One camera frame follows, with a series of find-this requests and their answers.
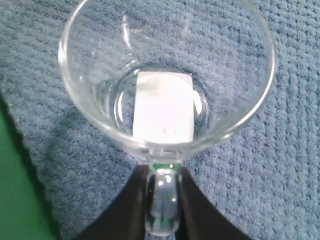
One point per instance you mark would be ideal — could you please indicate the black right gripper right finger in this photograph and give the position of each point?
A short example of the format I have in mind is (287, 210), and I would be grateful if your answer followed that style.
(200, 220)

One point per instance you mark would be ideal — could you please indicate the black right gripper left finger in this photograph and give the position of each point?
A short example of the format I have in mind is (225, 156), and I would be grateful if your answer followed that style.
(124, 218)

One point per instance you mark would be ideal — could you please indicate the blue folded towel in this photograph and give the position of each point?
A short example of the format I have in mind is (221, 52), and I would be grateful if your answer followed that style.
(265, 179)

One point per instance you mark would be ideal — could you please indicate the transparent glass cup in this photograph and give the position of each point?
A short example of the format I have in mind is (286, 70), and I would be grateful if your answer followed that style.
(166, 79)

